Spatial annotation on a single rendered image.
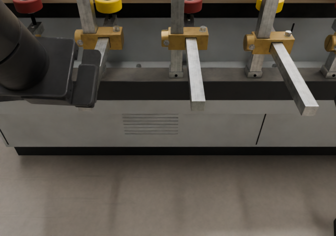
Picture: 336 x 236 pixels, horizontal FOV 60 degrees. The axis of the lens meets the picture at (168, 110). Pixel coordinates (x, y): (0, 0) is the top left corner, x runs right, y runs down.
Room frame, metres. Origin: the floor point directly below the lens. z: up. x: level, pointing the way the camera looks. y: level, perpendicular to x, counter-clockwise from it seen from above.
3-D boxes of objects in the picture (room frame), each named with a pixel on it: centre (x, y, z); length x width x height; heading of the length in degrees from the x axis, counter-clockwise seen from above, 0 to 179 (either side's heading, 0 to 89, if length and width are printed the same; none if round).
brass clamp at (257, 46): (0.78, -0.30, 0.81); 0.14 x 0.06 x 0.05; 90
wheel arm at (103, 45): (0.69, 0.18, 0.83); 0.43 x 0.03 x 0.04; 0
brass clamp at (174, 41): (0.78, -0.05, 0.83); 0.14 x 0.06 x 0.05; 90
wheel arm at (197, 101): (0.69, -0.07, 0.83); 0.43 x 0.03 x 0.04; 0
